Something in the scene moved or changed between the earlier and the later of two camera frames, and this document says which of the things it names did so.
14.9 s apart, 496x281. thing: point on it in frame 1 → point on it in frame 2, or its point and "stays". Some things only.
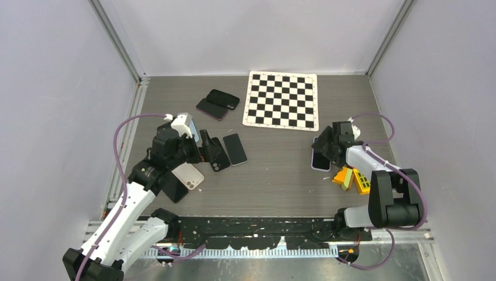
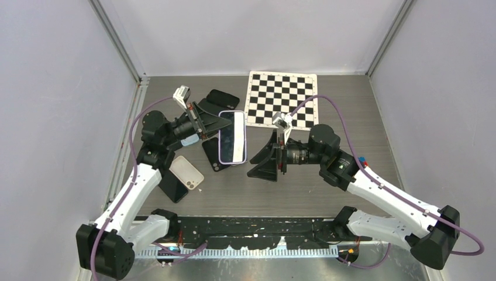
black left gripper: x=196 y=156 → x=207 y=122
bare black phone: x=174 y=188 stays
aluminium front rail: x=372 y=238 stays
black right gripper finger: x=323 y=140 → x=267 y=170
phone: x=189 y=175 stays
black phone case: x=217 y=156 stays
